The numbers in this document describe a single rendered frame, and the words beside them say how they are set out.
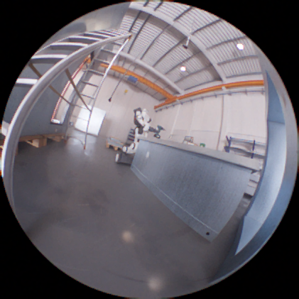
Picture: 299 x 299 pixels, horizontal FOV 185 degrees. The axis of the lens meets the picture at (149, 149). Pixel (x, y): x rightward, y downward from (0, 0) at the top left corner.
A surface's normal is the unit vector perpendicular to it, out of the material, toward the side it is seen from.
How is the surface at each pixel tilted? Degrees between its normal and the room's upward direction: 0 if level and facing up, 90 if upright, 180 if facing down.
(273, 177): 90
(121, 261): 0
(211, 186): 90
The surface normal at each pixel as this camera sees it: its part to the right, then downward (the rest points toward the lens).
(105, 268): 0.33, -0.95
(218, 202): -0.81, -0.26
